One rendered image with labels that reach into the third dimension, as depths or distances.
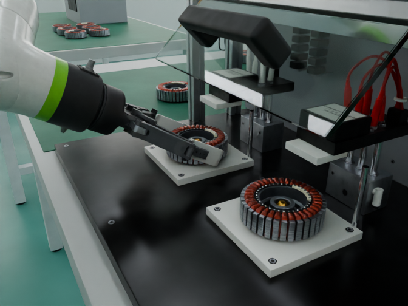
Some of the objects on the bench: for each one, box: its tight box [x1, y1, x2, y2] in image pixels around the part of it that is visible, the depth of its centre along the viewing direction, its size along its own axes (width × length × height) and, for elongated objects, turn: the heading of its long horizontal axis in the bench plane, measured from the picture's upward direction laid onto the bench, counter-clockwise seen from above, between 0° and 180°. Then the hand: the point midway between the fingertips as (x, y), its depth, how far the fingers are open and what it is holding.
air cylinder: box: [325, 156, 393, 215], centre depth 60 cm, size 5×8×6 cm
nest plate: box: [206, 197, 363, 278], centre depth 54 cm, size 15×15×1 cm
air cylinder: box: [240, 112, 284, 153], centre depth 79 cm, size 5×8×6 cm
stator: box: [156, 81, 188, 103], centre depth 114 cm, size 11×11×4 cm
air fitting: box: [372, 188, 384, 209], centre depth 56 cm, size 1×1×3 cm
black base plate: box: [54, 109, 408, 306], centre depth 65 cm, size 47×64×2 cm
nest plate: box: [145, 143, 254, 186], centre depth 73 cm, size 15×15×1 cm
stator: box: [166, 124, 228, 165], centre depth 72 cm, size 11×11×4 cm
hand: (195, 142), depth 72 cm, fingers open, 13 cm apart
